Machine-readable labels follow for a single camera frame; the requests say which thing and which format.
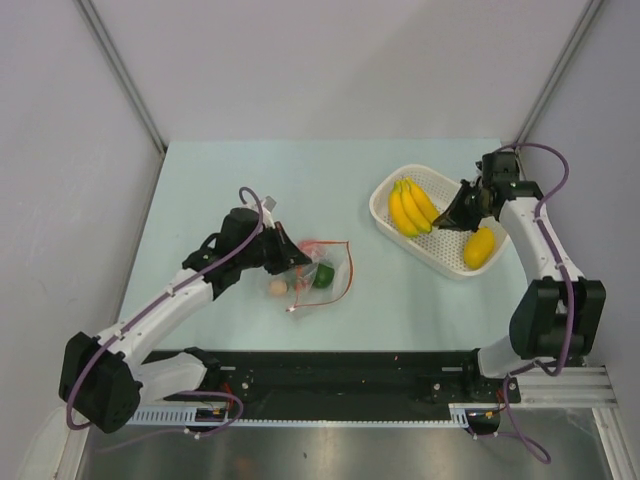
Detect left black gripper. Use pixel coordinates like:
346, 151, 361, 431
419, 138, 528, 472
237, 221, 311, 275

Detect green fake pepper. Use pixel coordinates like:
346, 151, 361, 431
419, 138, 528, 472
312, 263, 335, 289

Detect clear zip top bag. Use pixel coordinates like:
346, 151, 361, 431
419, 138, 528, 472
266, 239, 354, 319

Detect yellow fake lemon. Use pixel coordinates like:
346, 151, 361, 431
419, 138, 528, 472
463, 227, 495, 270

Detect yellow fake bananas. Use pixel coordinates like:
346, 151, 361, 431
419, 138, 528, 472
388, 177, 439, 238

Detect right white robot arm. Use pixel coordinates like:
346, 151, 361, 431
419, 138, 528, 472
435, 143, 606, 401

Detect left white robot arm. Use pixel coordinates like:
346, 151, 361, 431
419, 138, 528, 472
59, 207, 312, 433

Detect beige fake egg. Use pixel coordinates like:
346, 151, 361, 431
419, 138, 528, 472
269, 279, 289, 297

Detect white perforated plastic basket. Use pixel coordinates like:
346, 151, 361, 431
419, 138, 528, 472
368, 163, 512, 281

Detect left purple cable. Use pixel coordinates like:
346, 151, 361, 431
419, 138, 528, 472
65, 186, 245, 451

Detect purple cable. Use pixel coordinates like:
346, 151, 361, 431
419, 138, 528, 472
65, 186, 245, 451
499, 142, 574, 465

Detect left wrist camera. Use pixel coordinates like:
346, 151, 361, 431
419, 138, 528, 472
261, 196, 277, 212

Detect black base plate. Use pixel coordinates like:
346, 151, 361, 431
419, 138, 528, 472
195, 351, 521, 419

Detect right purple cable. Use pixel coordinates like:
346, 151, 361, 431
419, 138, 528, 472
499, 142, 574, 465

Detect aluminium frame rail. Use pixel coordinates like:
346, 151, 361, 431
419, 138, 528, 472
516, 367, 617, 408

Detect white cable duct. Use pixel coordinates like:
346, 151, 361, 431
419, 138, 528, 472
126, 404, 500, 433

